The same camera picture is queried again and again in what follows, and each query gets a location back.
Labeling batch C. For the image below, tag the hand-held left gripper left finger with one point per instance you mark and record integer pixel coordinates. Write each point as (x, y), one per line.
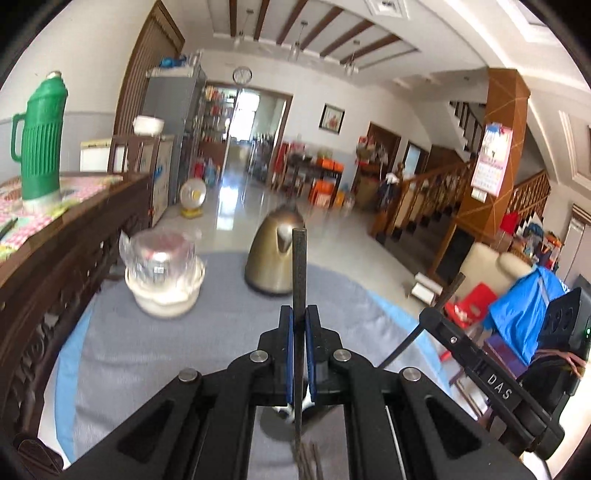
(288, 355)

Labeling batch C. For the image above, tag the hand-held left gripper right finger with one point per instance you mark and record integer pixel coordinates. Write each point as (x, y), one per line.
(310, 357)

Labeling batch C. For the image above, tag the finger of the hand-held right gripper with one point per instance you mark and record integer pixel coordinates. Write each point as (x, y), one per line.
(445, 330)

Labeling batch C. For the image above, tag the red plastic stool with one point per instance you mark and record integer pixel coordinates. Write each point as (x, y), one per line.
(475, 300)

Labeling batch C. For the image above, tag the white ceramic spoon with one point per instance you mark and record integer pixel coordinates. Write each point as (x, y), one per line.
(287, 411)

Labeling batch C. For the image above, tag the blue tarp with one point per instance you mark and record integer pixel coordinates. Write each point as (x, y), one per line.
(517, 314)

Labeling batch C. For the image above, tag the cream armchair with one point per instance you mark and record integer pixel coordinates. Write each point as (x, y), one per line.
(480, 263)

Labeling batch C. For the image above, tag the gold electric kettle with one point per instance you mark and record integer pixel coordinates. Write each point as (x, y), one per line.
(270, 258)

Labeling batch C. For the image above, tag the grey tablecloth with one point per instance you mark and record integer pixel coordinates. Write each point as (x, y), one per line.
(184, 360)

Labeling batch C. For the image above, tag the white plastic basin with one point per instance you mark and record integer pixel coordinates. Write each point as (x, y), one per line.
(161, 300)

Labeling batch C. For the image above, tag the wooden stair railing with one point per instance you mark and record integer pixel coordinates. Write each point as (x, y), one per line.
(425, 189)

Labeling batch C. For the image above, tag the clear plastic bag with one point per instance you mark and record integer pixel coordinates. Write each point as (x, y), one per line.
(157, 258)

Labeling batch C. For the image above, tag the small yellow fan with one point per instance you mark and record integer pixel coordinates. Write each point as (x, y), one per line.
(192, 196)

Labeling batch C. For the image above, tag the carved dark wooden sideboard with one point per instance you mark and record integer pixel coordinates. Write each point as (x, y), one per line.
(69, 258)

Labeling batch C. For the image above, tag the white bowl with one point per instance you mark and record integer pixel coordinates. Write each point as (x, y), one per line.
(148, 125)

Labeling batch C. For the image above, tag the grey refrigerator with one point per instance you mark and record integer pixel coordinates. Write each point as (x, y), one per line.
(171, 101)

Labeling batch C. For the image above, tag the pink checkered cloth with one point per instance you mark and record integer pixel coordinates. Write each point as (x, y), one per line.
(27, 221)

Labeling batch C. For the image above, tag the green thermos flask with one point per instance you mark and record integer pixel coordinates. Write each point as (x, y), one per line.
(44, 147)

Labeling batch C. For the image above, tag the wall calendar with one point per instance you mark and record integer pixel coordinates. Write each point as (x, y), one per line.
(491, 161)

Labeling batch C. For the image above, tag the framed wall picture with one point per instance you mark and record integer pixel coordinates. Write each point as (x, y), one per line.
(332, 118)

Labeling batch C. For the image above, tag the round wall clock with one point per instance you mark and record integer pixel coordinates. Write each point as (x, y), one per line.
(242, 75)

